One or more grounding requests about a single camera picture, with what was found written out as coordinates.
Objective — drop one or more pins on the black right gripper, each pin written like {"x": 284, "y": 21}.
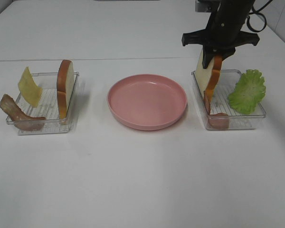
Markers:
{"x": 223, "y": 31}

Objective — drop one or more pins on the bread slice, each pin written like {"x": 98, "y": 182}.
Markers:
{"x": 65, "y": 83}
{"x": 207, "y": 78}

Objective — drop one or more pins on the green lettuce leaf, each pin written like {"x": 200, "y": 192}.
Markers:
{"x": 248, "y": 92}

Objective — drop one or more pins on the bacon strip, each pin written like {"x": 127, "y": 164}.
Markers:
{"x": 19, "y": 114}
{"x": 219, "y": 121}

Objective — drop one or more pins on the clear right plastic tray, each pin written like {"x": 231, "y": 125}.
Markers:
{"x": 219, "y": 103}

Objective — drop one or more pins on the clear plastic tray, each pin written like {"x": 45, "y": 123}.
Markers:
{"x": 47, "y": 107}
{"x": 219, "y": 103}

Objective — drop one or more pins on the pink round plate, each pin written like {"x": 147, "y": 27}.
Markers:
{"x": 147, "y": 102}

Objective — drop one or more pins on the clear left plastic tray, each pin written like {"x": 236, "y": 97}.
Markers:
{"x": 47, "y": 107}

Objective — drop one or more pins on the yellow cheese slice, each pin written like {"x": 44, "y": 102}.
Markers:
{"x": 28, "y": 88}

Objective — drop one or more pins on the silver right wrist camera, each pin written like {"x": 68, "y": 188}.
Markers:
{"x": 207, "y": 5}

